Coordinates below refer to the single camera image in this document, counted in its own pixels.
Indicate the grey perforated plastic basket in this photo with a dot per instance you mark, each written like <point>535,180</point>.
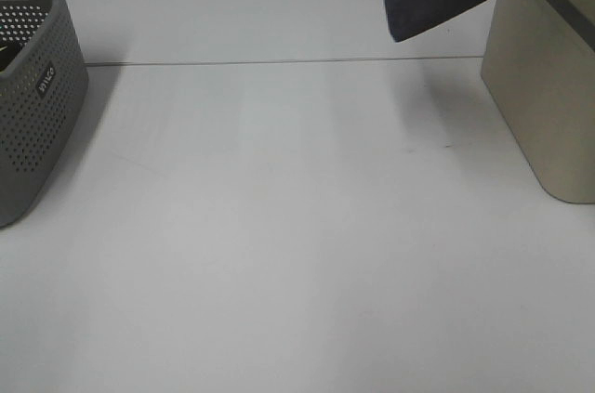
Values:
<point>44,82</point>

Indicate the beige plastic basket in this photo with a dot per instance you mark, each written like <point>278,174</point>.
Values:
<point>539,69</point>

